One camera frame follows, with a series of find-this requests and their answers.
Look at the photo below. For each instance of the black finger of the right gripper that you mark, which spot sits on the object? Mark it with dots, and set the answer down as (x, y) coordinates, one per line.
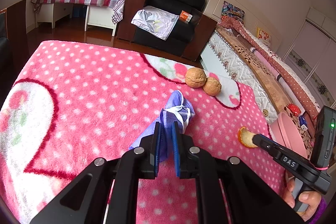
(269, 146)

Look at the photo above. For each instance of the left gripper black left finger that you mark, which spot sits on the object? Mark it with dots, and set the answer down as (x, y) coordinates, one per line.
(136, 164)

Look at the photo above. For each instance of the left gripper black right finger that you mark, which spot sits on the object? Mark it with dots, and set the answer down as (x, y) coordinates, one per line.
(194, 163)

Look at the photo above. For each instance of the purple face mask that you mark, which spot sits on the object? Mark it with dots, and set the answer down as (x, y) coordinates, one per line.
(177, 109)

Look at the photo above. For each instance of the purple right sleeve forearm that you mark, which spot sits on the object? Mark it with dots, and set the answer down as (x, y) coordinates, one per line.
(318, 213)

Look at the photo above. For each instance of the right hand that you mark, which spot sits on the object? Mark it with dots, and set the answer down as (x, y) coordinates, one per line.
(312, 199)

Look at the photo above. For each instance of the pink plastic bucket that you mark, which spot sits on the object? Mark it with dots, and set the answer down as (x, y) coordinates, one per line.
(285, 132)

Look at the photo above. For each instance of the blue small packet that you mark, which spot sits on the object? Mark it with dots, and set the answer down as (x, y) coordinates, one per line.
(303, 123)

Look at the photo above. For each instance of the red snack wrapper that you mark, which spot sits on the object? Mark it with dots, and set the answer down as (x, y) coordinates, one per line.
(295, 110)

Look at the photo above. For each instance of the right walnut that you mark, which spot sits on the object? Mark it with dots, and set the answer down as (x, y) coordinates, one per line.
(212, 86)

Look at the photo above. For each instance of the walnut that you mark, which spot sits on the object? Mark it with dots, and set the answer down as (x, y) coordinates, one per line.
(195, 77)
(212, 86)

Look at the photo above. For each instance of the left walnut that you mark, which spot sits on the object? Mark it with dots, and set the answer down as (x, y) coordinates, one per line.
(195, 77)

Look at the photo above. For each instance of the pink polka dot blanket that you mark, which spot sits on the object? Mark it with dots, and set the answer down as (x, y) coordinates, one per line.
(73, 102)

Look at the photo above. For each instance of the white wardrobe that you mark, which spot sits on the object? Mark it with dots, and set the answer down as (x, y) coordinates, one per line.
(312, 56)

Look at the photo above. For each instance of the bed with patterned bedding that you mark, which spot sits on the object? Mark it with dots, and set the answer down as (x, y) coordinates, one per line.
(249, 60)

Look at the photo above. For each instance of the yellow pillow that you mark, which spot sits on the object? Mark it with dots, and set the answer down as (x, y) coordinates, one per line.
(263, 35)

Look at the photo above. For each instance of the black leather armchair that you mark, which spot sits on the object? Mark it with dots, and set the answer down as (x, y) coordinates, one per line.
(176, 6)

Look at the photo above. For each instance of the white floral cushion cover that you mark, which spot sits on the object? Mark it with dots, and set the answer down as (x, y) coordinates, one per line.
(155, 21)

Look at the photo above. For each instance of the colourful cartoon pillow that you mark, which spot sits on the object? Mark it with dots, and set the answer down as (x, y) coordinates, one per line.
(232, 11)

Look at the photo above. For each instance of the orange small box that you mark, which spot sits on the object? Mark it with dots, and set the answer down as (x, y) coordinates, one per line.
(185, 16)

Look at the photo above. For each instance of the white desk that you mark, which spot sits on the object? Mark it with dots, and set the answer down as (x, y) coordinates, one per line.
(92, 16)

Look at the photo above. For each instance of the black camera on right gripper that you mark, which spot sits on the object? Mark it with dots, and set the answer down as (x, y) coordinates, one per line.
(324, 138)

